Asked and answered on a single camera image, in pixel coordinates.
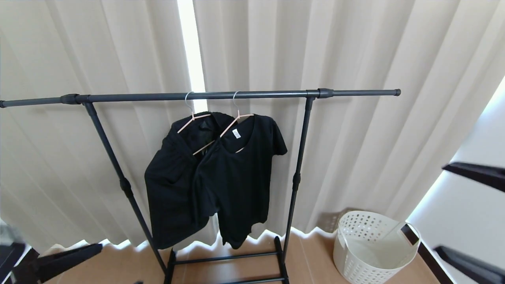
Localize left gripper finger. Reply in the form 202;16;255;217
34;243;103;283

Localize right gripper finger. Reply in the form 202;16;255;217
442;162;505;193
434;245;505;284

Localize black shorts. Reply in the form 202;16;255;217
144;112;237;250

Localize black garment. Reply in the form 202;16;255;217
193;114;288;250

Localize pink clothes hanger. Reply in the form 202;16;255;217
177;92;216;155
220;92;255;153

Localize white laundry basket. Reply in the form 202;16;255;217
333;210;421;284

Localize black clothes rack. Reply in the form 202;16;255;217
0;88;401;284

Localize beige curtain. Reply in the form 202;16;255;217
193;0;505;239
0;0;206;253

